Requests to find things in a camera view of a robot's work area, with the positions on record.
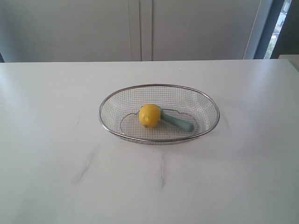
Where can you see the dark window frame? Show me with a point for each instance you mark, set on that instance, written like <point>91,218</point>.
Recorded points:
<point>288,39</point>

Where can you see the yellow lemon with sticker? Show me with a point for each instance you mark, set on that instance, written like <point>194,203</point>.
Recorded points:
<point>149,115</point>

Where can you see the white cabinet doors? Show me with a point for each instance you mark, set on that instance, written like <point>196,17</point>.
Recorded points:
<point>130,30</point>

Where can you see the oval steel mesh basket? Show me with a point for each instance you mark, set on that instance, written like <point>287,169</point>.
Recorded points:
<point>119,113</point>

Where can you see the teal handled vegetable peeler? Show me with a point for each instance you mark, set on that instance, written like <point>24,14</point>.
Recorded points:
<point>184,125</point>

